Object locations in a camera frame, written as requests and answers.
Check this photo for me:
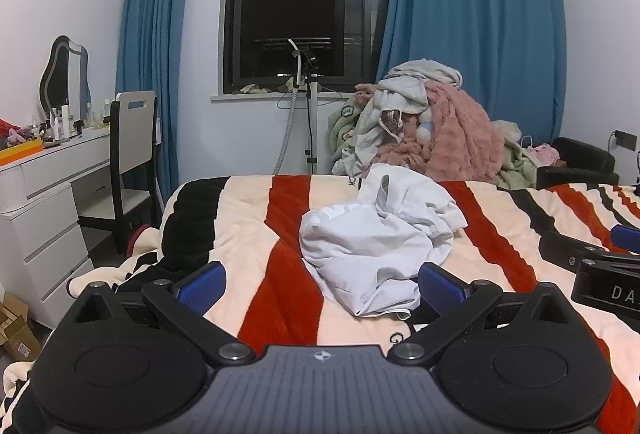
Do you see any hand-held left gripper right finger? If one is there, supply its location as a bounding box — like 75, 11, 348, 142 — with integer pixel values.
387, 262, 577, 369

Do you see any group of cosmetic bottles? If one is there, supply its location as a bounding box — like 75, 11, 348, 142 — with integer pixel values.
47, 99, 112, 140

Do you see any beige cloth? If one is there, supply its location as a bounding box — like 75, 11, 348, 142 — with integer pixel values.
231, 83, 274, 96

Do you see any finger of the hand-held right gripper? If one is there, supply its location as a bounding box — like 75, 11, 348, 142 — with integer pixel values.
611, 224, 640, 256
539, 231, 608, 271

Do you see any black and white chair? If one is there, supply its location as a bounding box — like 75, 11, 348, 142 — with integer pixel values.
77, 90, 161, 256

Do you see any dark window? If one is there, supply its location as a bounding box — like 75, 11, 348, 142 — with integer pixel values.
222, 0, 391, 96

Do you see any cardboard box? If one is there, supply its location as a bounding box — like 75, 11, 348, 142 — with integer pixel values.
0, 291, 43, 362

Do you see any white garment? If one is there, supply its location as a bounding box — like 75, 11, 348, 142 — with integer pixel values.
299, 163, 469, 319

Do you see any blue curtain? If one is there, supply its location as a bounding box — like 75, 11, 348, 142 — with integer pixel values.
375, 0, 568, 154
115, 0, 198, 206

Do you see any striped fleece blanket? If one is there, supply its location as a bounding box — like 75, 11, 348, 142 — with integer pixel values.
0, 174, 640, 434

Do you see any garment steamer stand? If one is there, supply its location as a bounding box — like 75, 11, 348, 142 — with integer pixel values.
272, 38, 322, 175

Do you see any wavy vanity mirror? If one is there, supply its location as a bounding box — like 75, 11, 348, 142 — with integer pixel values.
39, 35, 92, 120

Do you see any orange box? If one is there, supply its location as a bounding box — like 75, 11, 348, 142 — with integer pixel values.
0, 139, 45, 166

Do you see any white dresser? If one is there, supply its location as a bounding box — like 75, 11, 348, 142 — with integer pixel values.
0, 127, 118, 330

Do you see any grey white cloth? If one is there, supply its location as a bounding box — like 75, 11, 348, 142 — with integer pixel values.
345, 59, 463, 176

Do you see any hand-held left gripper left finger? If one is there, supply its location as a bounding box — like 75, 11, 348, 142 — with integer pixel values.
67, 261, 257, 368

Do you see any pink fluffy blanket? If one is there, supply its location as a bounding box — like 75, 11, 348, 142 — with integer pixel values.
375, 82, 506, 187

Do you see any black armchair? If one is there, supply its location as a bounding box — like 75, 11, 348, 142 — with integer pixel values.
536, 137, 620, 190

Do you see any pile of clothes and blankets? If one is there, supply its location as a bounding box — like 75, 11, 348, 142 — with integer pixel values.
327, 94, 543, 190

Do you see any small pink cloth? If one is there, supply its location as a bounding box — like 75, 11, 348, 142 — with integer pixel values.
530, 143, 562, 166

